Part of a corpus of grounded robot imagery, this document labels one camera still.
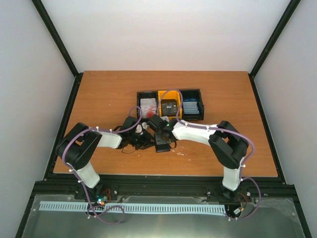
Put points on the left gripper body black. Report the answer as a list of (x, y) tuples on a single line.
[(138, 142)]

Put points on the right black frame post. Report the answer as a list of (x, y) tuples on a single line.
[(283, 21)]

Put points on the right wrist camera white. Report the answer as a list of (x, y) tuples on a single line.
[(166, 118)]

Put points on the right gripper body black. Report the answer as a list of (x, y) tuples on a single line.
[(160, 140)]

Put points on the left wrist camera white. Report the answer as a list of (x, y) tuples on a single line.
[(141, 127)]

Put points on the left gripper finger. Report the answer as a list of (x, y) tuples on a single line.
[(146, 146), (147, 138)]

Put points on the black frame post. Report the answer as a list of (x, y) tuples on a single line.
[(45, 17), (283, 21)]

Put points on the blue card stack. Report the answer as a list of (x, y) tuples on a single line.
[(191, 106)]

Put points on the left black frame post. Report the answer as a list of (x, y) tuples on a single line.
[(45, 17)]

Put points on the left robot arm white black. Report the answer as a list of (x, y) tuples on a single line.
[(78, 146)]

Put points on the dark card stack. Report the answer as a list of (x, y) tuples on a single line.
[(169, 107)]

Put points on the black bin right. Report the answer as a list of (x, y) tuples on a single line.
[(196, 94)]

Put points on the red white card stack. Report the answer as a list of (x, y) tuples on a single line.
[(148, 107)]

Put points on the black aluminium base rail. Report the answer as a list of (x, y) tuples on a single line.
[(209, 188)]

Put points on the black bin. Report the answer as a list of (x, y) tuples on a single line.
[(147, 94), (196, 94)]

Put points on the black leather card holder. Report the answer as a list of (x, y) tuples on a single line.
[(162, 142)]

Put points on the light blue cable duct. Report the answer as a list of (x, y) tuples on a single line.
[(136, 208)]

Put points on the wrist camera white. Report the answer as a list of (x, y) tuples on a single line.
[(166, 118), (141, 127)]

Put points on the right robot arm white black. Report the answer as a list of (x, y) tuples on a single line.
[(228, 145)]

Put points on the black bin left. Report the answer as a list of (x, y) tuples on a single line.
[(147, 94)]

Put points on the yellow bin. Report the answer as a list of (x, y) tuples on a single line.
[(170, 94)]

